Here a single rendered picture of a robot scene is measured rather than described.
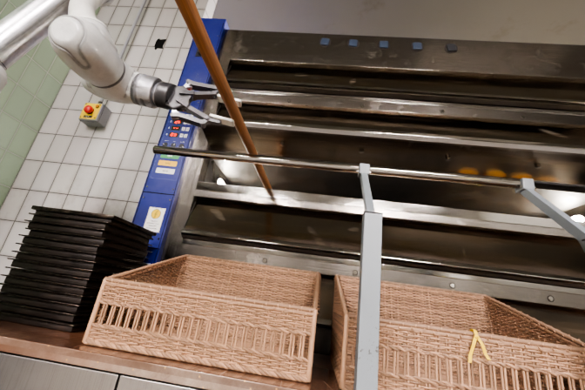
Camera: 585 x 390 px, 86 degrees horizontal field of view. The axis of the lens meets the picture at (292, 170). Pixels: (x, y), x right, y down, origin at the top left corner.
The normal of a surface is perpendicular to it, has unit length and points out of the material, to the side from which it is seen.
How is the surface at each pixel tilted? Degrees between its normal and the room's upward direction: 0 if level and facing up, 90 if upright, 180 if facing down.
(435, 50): 90
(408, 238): 70
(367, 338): 90
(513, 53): 90
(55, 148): 90
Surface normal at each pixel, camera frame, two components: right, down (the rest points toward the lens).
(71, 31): 0.08, -0.08
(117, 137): -0.07, -0.39
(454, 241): -0.02, -0.68
